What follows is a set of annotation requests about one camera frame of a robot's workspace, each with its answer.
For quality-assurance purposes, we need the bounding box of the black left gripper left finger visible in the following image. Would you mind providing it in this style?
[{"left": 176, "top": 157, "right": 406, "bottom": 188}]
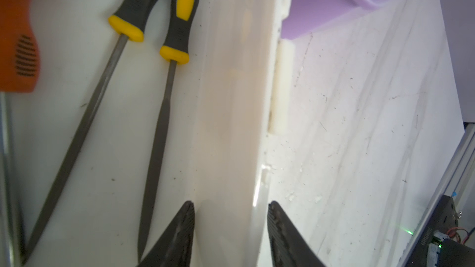
[{"left": 137, "top": 201, "right": 195, "bottom": 267}]

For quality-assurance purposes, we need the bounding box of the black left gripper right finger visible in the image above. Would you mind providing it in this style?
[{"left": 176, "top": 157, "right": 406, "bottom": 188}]
[{"left": 267, "top": 201, "right": 325, "bottom": 267}]

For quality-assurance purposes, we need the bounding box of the white plastic toolbox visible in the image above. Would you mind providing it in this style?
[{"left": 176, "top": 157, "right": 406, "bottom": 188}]
[{"left": 11, "top": 0, "right": 291, "bottom": 267}]

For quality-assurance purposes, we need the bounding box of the yellow black screwdriver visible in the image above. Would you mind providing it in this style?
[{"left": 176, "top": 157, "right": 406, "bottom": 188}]
[
  {"left": 137, "top": 0, "right": 199, "bottom": 262},
  {"left": 22, "top": 0, "right": 158, "bottom": 265}
]

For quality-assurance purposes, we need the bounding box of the orange black tool handle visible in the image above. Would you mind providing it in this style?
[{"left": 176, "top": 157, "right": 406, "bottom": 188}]
[{"left": 1, "top": 0, "right": 40, "bottom": 93}]

